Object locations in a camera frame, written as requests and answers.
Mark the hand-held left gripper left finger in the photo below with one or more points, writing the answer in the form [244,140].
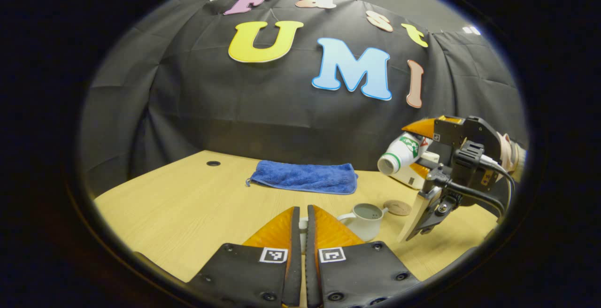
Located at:
[296,261]

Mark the white ceramic teacup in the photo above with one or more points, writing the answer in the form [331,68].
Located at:
[368,226]

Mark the round brown coaster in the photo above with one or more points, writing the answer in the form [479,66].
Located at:
[398,208]

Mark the blue towel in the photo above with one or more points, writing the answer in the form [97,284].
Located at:
[305,176]

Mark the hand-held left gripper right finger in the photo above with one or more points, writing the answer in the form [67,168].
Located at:
[311,265]

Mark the black backdrop cloth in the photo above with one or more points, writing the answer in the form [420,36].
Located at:
[211,101]

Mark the white teacup lid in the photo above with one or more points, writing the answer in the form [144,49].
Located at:
[304,226]

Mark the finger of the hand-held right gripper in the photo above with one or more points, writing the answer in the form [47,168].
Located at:
[448,132]
[415,214]

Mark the white water bottle green label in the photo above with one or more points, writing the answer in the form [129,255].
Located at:
[404,157]

